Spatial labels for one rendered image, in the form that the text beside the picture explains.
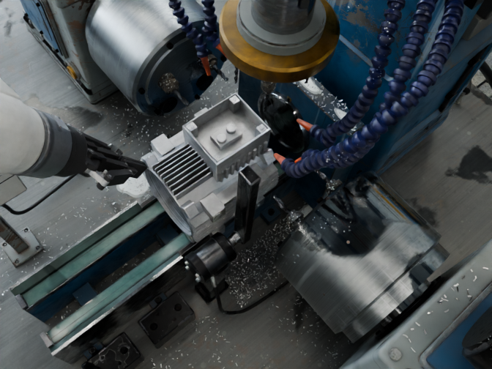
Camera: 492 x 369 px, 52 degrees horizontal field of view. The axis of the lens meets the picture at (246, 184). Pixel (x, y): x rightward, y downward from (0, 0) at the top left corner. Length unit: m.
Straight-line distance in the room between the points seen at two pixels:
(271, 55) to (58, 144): 0.32
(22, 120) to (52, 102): 0.77
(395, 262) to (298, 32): 0.37
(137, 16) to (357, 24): 0.42
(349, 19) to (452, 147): 0.56
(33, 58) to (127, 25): 0.52
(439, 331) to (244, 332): 0.45
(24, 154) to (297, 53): 0.39
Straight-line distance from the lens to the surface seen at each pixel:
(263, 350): 1.11
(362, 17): 0.95
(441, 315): 0.82
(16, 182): 1.00
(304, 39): 0.74
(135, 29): 1.03
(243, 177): 0.73
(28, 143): 0.65
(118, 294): 1.03
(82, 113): 1.37
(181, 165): 0.91
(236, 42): 0.75
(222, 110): 0.94
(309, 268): 0.84
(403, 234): 0.84
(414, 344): 0.79
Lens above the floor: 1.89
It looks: 64 degrees down
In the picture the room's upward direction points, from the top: 6 degrees clockwise
